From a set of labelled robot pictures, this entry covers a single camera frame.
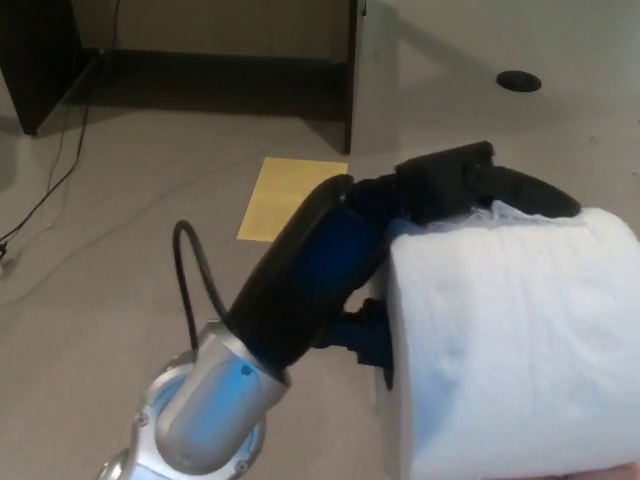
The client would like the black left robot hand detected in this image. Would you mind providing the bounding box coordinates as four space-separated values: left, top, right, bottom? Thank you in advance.
224 140 583 390

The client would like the person's bare hand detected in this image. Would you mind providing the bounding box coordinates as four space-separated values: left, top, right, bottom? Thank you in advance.
594 464 640 480

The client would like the white toilet paper roll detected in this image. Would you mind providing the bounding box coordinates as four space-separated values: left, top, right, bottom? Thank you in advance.
372 201 640 480

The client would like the yellow paper sheet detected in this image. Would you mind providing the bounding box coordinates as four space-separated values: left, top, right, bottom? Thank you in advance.
235 156 350 245

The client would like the round black floor cover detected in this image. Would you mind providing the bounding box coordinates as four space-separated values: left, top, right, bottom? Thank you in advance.
495 70 543 93

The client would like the dark brown wooden desk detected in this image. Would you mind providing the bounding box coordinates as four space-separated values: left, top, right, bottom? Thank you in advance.
0 0 401 156

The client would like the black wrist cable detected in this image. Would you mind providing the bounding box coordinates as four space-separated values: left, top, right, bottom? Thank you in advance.
172 219 232 352

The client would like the thin grey floor cable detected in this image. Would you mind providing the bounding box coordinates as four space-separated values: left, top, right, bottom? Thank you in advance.
0 158 264 307

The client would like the thick black power cable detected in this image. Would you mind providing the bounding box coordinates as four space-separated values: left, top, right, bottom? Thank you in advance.
0 0 123 242

